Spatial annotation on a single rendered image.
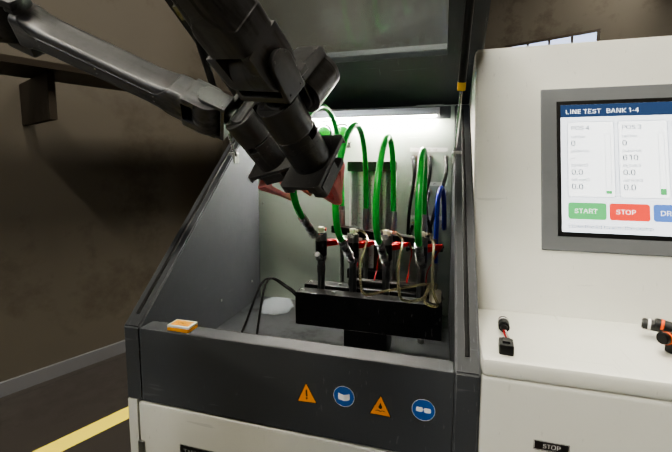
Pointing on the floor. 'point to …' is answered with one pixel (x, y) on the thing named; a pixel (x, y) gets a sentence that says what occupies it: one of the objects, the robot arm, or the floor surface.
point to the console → (600, 291)
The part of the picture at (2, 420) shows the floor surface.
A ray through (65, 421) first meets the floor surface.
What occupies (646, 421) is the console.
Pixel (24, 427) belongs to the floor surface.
